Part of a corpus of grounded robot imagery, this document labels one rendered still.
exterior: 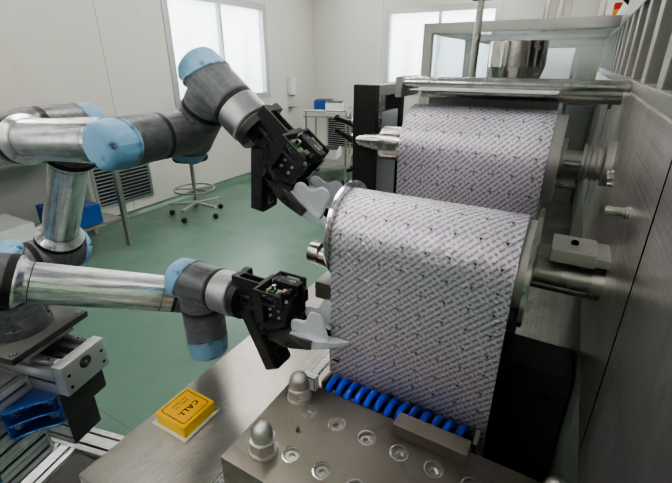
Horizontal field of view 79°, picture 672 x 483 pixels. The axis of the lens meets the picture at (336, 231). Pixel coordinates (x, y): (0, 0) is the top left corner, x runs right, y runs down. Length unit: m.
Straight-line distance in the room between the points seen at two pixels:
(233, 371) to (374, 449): 0.41
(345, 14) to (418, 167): 6.17
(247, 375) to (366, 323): 0.37
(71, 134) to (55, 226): 0.52
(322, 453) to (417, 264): 0.26
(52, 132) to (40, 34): 3.48
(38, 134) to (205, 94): 0.30
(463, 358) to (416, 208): 0.20
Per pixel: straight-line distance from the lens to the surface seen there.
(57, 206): 1.21
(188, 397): 0.84
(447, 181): 0.72
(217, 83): 0.69
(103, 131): 0.66
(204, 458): 0.77
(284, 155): 0.62
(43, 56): 4.28
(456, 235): 0.50
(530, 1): 6.08
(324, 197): 0.61
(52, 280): 0.89
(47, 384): 1.35
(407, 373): 0.61
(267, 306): 0.65
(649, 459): 0.27
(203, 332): 0.80
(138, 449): 0.82
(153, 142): 0.69
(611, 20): 1.47
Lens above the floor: 1.48
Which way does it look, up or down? 22 degrees down
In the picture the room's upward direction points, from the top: straight up
